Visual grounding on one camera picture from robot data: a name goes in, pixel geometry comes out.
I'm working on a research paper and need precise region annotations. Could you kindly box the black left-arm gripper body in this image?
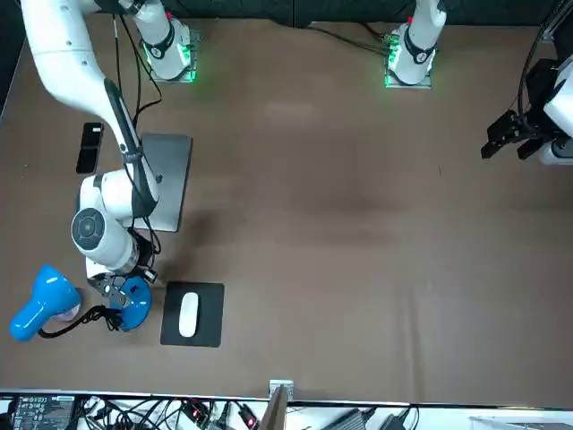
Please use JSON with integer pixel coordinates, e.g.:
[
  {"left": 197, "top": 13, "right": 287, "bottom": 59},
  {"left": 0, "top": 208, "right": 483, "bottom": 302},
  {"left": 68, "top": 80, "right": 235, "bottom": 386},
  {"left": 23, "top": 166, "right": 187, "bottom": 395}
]
[{"left": 518, "top": 57, "right": 560, "bottom": 138}]

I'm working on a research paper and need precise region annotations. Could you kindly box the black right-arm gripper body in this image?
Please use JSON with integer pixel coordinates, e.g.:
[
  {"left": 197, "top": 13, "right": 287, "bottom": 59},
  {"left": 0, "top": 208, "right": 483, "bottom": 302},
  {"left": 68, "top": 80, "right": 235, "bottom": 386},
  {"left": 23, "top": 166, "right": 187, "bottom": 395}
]
[{"left": 88, "top": 273, "right": 113, "bottom": 295}]

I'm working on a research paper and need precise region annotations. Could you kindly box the blue desk lamp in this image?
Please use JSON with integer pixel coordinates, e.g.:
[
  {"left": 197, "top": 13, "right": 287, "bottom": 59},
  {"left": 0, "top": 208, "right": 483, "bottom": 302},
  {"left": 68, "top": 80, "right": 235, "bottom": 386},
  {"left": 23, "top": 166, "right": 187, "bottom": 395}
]
[{"left": 8, "top": 263, "right": 154, "bottom": 342}]

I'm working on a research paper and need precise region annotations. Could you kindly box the silver laptop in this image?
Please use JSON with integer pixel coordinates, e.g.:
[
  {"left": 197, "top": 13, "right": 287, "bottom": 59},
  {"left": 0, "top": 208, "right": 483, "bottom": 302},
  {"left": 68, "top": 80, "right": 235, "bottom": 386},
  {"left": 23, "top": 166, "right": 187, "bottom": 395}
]
[{"left": 133, "top": 132, "right": 194, "bottom": 234}]

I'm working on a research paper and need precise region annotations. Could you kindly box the white computer mouse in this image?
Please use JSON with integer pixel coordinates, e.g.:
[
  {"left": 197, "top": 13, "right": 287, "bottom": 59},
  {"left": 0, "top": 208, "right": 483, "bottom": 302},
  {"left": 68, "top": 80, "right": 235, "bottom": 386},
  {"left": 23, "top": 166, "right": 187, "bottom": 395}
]
[{"left": 178, "top": 291, "right": 201, "bottom": 338}]

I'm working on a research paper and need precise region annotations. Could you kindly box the dark grey mouse pad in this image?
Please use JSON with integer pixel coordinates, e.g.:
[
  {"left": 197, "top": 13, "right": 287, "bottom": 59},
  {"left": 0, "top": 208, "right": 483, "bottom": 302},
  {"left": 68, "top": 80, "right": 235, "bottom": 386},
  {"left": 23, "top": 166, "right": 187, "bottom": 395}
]
[{"left": 159, "top": 280, "right": 226, "bottom": 349}]

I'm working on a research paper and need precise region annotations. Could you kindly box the black foldable phone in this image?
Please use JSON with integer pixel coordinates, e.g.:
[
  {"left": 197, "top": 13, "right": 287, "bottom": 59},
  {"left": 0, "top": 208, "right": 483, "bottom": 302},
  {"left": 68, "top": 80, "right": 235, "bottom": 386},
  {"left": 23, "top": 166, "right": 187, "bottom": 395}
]
[{"left": 74, "top": 122, "right": 106, "bottom": 176}]

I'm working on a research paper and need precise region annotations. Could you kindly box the power strip with red light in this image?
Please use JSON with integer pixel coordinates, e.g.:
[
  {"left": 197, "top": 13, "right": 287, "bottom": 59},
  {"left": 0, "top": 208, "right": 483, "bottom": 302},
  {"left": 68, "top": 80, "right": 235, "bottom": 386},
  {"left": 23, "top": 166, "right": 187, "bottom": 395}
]
[
  {"left": 181, "top": 400, "right": 214, "bottom": 426},
  {"left": 235, "top": 402, "right": 263, "bottom": 430}
]

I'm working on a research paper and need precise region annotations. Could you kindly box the black labelled power brick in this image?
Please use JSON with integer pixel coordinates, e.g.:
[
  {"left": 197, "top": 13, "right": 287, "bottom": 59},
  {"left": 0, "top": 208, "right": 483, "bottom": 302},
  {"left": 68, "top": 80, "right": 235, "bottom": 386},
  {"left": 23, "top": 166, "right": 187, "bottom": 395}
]
[{"left": 7, "top": 393, "right": 76, "bottom": 430}]

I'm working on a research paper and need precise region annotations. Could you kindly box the grey power adapter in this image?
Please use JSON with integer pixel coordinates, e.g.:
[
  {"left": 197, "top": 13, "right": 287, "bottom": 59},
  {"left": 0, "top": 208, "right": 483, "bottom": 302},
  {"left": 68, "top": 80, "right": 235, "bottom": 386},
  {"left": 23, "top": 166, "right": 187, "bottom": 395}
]
[{"left": 320, "top": 406, "right": 376, "bottom": 430}]

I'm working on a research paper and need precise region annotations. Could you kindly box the black power adapter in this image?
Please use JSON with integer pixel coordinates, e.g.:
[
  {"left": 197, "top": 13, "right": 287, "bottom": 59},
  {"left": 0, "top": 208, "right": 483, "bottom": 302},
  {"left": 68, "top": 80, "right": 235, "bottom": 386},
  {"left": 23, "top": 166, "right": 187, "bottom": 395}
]
[{"left": 380, "top": 404, "right": 421, "bottom": 430}]

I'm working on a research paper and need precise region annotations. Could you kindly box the black lamp cord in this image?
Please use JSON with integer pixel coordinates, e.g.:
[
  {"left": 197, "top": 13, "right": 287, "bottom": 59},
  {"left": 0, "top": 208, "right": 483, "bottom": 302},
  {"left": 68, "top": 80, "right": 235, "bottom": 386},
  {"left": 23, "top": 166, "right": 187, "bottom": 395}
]
[{"left": 78, "top": 303, "right": 125, "bottom": 333}]

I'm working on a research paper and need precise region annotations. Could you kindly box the aluminium frame rail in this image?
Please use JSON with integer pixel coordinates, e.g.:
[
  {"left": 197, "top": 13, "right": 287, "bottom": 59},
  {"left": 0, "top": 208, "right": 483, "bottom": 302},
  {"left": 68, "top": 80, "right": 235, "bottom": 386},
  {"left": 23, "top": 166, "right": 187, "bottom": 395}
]
[{"left": 539, "top": 0, "right": 568, "bottom": 42}]

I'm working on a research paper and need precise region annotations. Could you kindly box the black base power cable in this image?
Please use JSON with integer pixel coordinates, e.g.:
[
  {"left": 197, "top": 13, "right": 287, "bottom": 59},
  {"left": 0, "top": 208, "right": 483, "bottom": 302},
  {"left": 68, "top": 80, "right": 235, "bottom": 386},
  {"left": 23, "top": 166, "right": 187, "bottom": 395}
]
[{"left": 307, "top": 21, "right": 395, "bottom": 58}]

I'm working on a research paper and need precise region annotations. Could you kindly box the aluminium camera post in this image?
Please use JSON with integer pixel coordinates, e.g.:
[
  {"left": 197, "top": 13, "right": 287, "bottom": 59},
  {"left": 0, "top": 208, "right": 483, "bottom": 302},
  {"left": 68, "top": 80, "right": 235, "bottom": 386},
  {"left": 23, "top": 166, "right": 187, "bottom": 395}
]
[{"left": 261, "top": 378, "right": 295, "bottom": 430}]

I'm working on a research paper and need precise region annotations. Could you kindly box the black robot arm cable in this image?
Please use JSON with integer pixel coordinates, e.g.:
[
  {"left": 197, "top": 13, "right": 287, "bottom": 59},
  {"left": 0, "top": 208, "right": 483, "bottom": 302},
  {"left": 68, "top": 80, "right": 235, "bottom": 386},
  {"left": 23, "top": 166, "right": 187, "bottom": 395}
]
[{"left": 118, "top": 13, "right": 163, "bottom": 126}]

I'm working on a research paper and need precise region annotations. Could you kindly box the black cable with white tag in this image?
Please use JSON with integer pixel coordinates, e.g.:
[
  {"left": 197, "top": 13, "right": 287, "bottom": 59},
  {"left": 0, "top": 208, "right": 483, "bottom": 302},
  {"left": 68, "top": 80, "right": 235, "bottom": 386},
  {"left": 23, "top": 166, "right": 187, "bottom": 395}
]
[{"left": 111, "top": 11, "right": 124, "bottom": 90}]

